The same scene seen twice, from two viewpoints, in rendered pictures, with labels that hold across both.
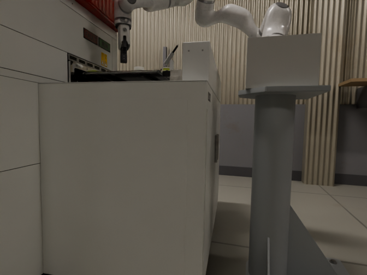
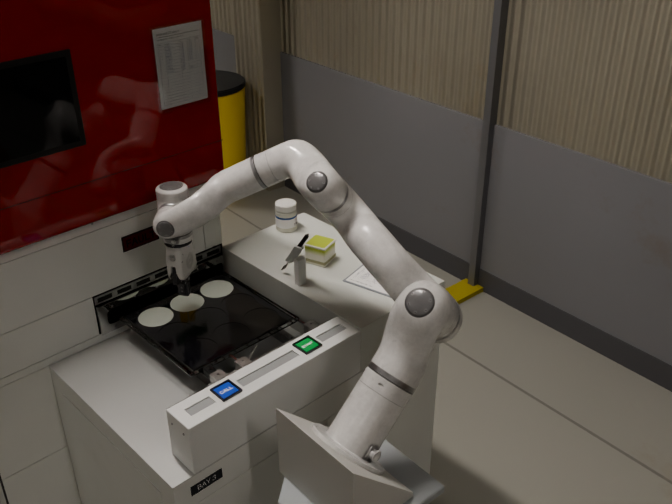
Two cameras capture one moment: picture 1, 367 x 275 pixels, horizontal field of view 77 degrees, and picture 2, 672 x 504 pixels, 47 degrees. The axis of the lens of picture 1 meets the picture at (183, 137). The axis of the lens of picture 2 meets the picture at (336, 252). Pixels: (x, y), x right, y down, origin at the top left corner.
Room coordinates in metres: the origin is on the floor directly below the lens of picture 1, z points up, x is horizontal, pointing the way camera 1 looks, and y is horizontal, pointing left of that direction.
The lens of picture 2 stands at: (-0.07, -1.10, 2.15)
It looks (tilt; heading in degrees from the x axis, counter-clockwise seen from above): 30 degrees down; 35
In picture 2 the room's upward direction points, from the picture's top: straight up
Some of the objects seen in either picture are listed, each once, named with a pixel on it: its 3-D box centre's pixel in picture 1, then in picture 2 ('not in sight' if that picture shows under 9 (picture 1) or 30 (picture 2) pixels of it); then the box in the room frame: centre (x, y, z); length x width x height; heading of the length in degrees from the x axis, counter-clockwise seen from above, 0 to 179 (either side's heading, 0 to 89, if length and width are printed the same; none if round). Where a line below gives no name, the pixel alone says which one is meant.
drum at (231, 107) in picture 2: not in sight; (211, 138); (3.26, 2.19, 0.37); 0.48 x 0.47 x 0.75; 75
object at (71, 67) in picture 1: (97, 79); (164, 292); (1.25, 0.46, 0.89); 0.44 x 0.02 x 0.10; 168
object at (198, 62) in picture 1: (204, 77); (271, 388); (1.08, -0.09, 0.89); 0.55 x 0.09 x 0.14; 168
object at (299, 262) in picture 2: (169, 63); (296, 261); (1.44, 0.09, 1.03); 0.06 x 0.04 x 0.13; 78
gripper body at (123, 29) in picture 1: (123, 36); (179, 255); (1.19, 0.31, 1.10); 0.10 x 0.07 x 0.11; 22
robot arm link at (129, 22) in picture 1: (123, 23); (177, 235); (1.19, 0.31, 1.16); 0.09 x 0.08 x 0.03; 22
